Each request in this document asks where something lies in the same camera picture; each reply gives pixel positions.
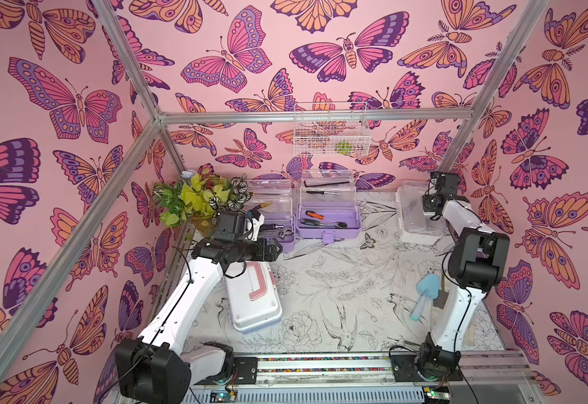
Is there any purple toolbox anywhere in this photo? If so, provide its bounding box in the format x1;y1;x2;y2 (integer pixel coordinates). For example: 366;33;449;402
294;169;361;244
246;176;296;253

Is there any blue white toolbox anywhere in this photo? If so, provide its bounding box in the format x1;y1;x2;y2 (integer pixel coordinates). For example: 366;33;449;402
225;262;283;333

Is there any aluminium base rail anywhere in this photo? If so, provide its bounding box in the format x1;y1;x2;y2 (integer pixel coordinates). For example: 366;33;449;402
106;350;543;404

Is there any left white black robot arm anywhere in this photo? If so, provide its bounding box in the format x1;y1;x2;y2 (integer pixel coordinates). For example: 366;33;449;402
113;208;283;403

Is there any green handled ratchet tool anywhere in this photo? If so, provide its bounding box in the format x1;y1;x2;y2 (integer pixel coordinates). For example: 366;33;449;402
299;219;348;229

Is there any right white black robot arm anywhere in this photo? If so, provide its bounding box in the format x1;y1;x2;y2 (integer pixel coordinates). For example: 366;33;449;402
416;171;510;381

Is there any potted green plant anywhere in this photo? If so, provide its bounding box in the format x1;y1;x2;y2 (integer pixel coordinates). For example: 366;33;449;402
154;172;253;237

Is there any white clear-lid toolbox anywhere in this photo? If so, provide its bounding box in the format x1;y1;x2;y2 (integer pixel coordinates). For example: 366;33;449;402
396;179;447;246

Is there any white wire basket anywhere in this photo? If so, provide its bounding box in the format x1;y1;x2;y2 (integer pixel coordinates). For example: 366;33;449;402
292;109;371;158

